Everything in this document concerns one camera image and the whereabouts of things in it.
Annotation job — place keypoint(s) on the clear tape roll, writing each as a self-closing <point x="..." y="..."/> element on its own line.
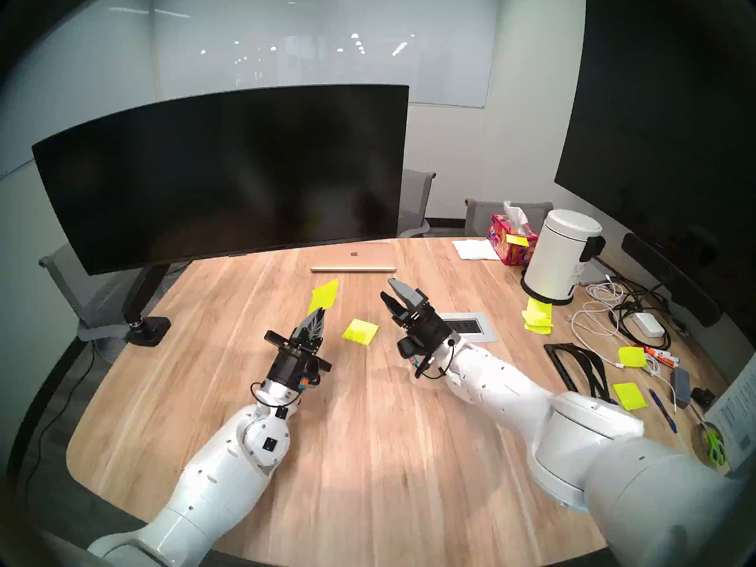
<point x="700" y="439"/>

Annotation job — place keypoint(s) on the large black wall television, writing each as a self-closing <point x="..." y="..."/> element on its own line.
<point x="649" y="129"/>

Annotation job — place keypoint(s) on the grey table power outlet panel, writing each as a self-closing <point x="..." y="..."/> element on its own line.
<point x="478" y="329"/>

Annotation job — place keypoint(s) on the blue pen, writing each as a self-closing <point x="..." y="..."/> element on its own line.
<point x="662" y="411"/>

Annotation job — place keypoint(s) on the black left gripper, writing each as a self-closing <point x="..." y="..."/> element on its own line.
<point x="292" y="365"/>

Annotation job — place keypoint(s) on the crumpled yellow sticky note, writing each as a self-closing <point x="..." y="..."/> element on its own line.
<point x="632" y="357"/>

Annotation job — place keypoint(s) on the pile of yellow sticky notes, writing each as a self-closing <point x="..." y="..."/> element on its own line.
<point x="537" y="316"/>

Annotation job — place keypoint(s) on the glass wall whiteboard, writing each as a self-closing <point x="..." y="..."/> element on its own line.
<point x="283" y="40"/>

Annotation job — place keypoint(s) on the grey mesh office chair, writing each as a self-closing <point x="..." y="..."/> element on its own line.
<point x="416" y="199"/>
<point x="487" y="212"/>
<point x="88" y="309"/>

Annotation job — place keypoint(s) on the small black clip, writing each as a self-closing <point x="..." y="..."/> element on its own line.
<point x="703" y="396"/>

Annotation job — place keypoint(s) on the white tissue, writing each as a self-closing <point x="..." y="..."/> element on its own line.
<point x="515" y="214"/>

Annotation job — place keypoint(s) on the grey whiteboard eraser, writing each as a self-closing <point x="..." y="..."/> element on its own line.
<point x="680" y="387"/>

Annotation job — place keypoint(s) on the red white marker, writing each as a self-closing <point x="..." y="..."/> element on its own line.
<point x="660" y="357"/>

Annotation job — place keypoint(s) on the colourful floral tissue box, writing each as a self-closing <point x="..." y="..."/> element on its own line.
<point x="514" y="253"/>

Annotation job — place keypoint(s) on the white printed paper sheet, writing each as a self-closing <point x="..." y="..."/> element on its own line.
<point x="738" y="412"/>

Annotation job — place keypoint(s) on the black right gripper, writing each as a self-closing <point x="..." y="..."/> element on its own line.
<point x="426" y="334"/>

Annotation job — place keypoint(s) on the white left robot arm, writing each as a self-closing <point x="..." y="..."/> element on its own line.
<point x="218" y="477"/>

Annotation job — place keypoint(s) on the white paper napkin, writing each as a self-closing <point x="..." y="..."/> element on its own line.
<point x="475" y="250"/>

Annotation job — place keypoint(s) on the small yellow sticky note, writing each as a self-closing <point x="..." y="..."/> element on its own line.
<point x="517" y="240"/>

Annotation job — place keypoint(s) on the white cylindrical bin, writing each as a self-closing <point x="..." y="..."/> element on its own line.
<point x="558" y="256"/>

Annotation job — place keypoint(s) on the single yellow sticky note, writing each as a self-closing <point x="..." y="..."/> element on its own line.
<point x="325" y="295"/>

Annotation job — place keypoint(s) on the flat yellow sticky pad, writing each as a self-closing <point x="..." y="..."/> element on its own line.
<point x="630" y="396"/>

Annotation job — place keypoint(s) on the yellow sticky note pad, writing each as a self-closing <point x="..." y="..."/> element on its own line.
<point x="360" y="331"/>

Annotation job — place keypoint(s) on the white power adapter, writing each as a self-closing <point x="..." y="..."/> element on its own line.
<point x="648" y="323"/>

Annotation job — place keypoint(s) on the black video sound bar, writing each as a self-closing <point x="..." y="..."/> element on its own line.
<point x="667" y="279"/>

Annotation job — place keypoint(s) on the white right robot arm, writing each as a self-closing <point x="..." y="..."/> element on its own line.
<point x="561" y="430"/>

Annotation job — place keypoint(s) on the rose gold closed laptop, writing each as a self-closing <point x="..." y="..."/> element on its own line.
<point x="354" y="257"/>

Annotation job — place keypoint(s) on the curved black desktop monitor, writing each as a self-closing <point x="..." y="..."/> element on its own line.
<point x="218" y="176"/>

